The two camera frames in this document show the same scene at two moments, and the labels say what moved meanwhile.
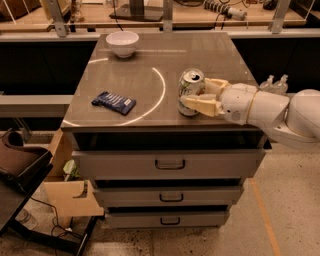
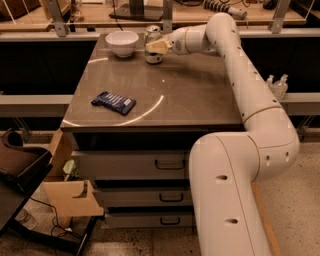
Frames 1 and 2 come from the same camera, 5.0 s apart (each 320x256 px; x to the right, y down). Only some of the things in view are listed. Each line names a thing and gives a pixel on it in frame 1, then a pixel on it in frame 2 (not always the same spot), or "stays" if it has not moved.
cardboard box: x=70 y=198 stays
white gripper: x=236 y=101 → x=177 y=41
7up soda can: x=191 y=81 → x=153 y=33
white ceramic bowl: x=123 y=43 stays
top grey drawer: x=170 y=164 stays
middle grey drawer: x=161 y=195 stays
